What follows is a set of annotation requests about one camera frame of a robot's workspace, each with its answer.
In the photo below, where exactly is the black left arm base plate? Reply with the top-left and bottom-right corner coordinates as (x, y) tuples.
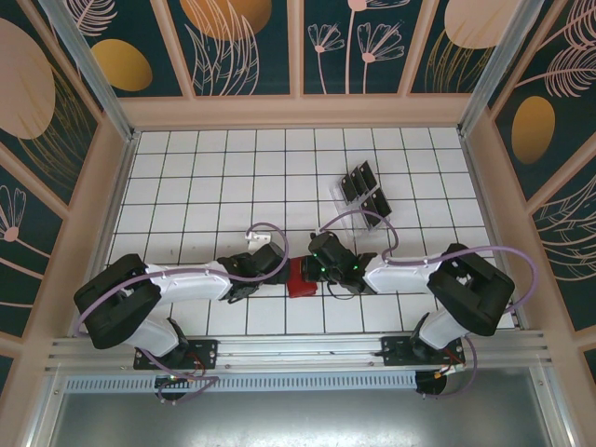
(133, 338), (220, 372)

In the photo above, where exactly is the aluminium table edge rail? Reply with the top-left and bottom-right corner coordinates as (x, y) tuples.
(459, 131), (523, 330)
(69, 131), (141, 337)

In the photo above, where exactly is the aluminium mounting rail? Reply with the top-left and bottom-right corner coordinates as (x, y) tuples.
(44, 329), (554, 375)

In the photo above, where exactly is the tray of black items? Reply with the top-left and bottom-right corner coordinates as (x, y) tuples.
(331, 160), (395, 239)

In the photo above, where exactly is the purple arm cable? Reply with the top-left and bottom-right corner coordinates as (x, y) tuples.
(74, 223), (290, 405)
(318, 211), (540, 401)

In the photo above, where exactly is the thin black wire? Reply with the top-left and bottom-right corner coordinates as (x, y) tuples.
(325, 281), (359, 302)

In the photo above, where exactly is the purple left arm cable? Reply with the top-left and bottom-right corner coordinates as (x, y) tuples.
(74, 223), (290, 405)

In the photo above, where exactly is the grey slotted cable duct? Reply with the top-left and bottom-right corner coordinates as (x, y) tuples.
(64, 371), (419, 393)

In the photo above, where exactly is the grey sheet metal shelf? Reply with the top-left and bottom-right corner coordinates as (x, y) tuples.
(27, 365), (576, 447)

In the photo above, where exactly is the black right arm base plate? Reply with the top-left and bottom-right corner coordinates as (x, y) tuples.
(380, 335), (467, 369)

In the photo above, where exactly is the red black power wire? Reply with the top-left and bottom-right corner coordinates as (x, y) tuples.
(156, 356), (210, 388)
(435, 353), (467, 379)

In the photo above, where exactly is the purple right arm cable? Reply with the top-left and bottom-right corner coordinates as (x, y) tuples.
(318, 211), (540, 401)

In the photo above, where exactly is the aluminium frame post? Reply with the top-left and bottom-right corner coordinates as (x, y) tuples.
(455, 0), (547, 139)
(36, 0), (142, 143)

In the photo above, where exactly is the red leather card holder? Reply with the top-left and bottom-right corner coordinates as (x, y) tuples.
(285, 258), (321, 299)

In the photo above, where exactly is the black credit card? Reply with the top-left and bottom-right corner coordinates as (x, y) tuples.
(339, 174), (359, 205)
(349, 167), (369, 195)
(358, 160), (378, 188)
(372, 187), (393, 218)
(361, 198), (383, 230)

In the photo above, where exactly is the black round cable grommet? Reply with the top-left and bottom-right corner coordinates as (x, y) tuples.
(414, 371), (450, 401)
(156, 385), (188, 405)

